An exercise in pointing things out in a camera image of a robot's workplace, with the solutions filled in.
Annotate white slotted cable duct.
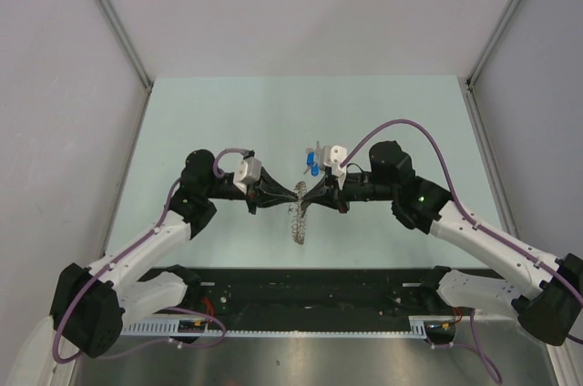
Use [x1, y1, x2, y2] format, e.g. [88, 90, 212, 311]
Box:
[121, 318, 427, 340]

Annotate purple cable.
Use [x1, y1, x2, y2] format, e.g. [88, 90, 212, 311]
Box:
[52, 147, 254, 365]
[339, 118, 583, 382]

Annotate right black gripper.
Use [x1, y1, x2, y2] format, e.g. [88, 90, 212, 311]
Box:
[303, 172, 395, 215]

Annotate left aluminium frame post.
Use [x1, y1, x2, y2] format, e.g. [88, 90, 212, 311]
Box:
[95, 0, 153, 93]

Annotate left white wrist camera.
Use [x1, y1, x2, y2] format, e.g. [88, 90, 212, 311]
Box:
[233, 156, 262, 195]

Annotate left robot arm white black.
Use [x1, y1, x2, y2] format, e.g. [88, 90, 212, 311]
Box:
[49, 149, 298, 364]

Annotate aluminium frame post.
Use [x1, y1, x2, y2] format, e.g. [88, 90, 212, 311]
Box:
[465, 0, 525, 90]
[95, 0, 153, 93]

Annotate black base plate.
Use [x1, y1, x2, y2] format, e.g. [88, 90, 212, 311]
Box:
[179, 268, 458, 332]

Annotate silver key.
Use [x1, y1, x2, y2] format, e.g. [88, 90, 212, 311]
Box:
[304, 141, 322, 177]

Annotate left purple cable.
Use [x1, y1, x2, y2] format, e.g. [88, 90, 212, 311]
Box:
[52, 147, 254, 365]

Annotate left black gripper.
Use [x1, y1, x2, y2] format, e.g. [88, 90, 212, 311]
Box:
[204, 166, 297, 215]

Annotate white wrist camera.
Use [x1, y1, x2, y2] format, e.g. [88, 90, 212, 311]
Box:
[318, 145, 348, 190]
[233, 156, 262, 195]

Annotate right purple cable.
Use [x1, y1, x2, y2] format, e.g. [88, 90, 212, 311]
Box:
[339, 118, 583, 382]

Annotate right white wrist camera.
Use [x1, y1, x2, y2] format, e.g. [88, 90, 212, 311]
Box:
[318, 145, 348, 190]

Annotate right aluminium frame post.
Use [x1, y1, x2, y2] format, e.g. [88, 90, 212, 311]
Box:
[465, 0, 525, 90]

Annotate metal disc with keyrings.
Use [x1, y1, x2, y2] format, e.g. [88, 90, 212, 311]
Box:
[288, 181, 307, 245]

